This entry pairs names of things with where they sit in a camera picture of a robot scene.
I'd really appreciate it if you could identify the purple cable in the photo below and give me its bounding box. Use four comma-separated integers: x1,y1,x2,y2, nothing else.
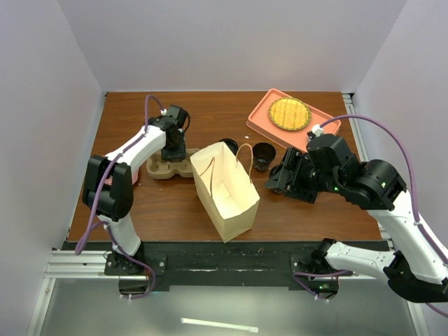
293,115,448,319
75,94,165,302

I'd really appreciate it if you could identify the pink speckled plate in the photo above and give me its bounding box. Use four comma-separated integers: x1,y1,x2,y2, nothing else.
105,165,139,189

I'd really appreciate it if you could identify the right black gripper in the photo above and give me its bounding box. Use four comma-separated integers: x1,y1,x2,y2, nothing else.
264,146,342,202

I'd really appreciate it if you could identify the brown paper bag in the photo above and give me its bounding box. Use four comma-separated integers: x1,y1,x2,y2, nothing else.
190,141,260,243

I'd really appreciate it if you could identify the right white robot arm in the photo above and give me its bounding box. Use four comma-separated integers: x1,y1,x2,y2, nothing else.
265,134,447,304

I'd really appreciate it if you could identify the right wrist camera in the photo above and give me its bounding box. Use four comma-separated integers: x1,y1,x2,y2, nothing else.
307,124,325,141

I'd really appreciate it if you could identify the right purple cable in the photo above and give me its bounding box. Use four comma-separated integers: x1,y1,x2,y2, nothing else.
293,115,448,319

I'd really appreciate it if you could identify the yellow woven coaster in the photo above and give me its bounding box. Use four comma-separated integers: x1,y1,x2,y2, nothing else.
268,97,312,131

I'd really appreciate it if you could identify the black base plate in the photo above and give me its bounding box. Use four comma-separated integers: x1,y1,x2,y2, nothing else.
62,240,393,293

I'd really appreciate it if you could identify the white strip on floor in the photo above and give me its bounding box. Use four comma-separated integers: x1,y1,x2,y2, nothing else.
181,318,259,333

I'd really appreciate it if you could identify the cardboard cup carrier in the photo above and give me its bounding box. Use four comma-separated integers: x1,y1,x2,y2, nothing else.
146,148,199,180

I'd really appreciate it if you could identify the black coffee cup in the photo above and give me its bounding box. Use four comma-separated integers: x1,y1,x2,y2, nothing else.
253,142,277,172

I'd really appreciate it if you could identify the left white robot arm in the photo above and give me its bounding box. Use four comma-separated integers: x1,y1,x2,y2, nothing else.
75,105,190,274

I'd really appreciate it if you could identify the black cup lid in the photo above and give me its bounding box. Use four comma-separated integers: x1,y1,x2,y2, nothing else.
220,138,239,155

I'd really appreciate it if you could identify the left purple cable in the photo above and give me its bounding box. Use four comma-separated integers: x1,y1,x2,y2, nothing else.
75,94,165,302

